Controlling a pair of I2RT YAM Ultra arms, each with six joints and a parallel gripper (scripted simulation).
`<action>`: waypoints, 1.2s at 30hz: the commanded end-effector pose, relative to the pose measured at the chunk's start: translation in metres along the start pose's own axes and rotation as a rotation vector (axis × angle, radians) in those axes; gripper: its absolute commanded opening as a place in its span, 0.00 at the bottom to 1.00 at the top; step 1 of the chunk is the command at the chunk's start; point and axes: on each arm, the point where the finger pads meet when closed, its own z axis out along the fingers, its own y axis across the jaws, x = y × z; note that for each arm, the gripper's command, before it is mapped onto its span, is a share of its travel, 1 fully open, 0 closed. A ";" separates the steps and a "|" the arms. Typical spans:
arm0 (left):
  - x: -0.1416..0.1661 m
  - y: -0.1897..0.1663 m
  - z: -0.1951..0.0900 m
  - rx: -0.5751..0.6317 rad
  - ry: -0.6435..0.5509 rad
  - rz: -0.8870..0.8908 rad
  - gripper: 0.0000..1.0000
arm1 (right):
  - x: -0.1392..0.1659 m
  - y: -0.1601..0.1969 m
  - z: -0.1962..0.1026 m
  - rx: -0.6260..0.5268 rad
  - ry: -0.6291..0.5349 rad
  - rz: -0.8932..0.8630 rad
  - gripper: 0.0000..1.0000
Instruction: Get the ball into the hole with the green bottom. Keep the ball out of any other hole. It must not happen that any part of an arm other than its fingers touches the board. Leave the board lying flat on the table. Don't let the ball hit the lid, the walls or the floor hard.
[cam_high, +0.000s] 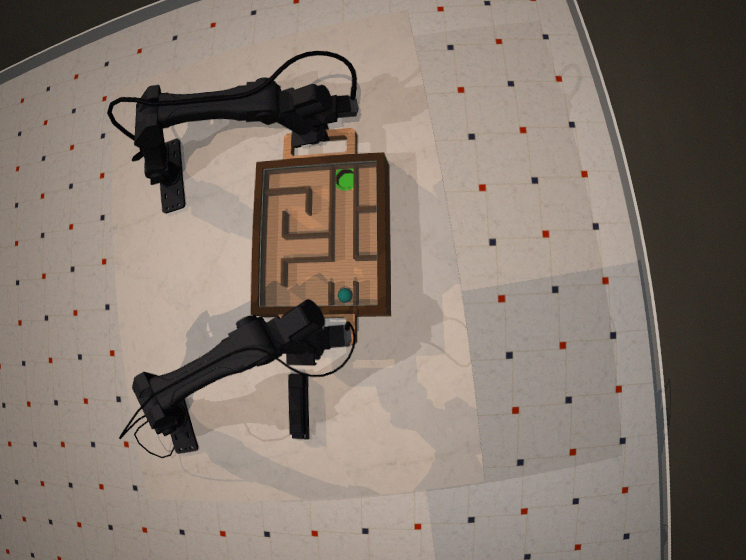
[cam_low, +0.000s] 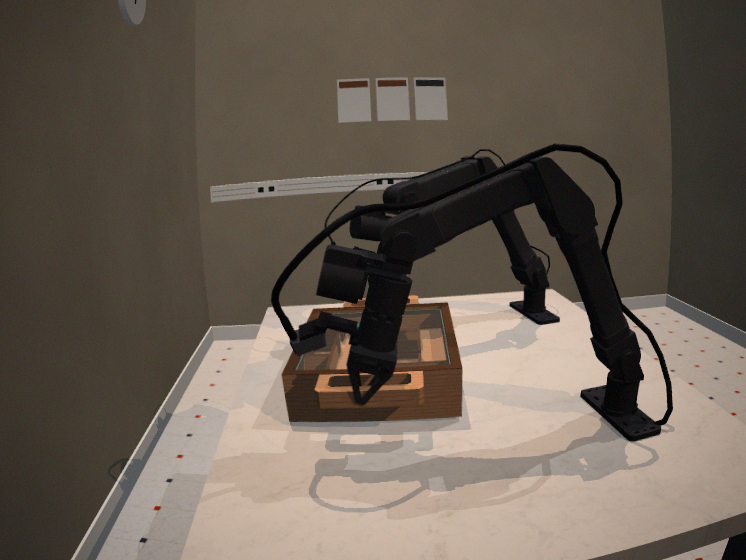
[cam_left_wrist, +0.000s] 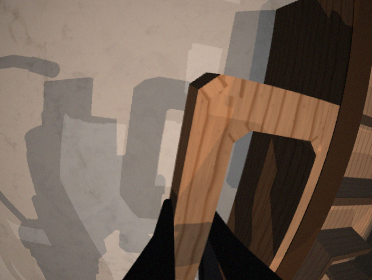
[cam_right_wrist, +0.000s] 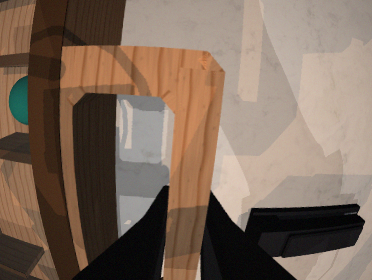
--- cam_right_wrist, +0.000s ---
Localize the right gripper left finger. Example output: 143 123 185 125
72 185 169 280

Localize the wooden maze board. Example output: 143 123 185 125
0 0 225 280

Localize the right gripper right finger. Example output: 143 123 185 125
200 191 297 280

